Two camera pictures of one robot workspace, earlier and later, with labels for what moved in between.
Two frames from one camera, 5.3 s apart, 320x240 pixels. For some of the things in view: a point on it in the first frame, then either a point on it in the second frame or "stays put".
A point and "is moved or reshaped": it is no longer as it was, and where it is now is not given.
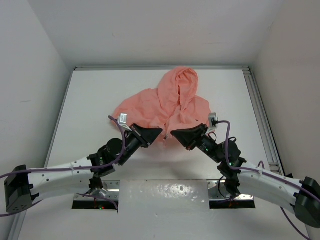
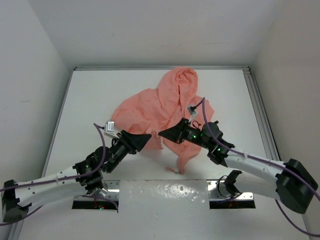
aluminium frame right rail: x=275 y=164 stays put
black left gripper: x=145 y=135 to x=134 y=142
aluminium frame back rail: x=160 y=68 stays put
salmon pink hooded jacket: x=173 y=105 is moved or reshaped
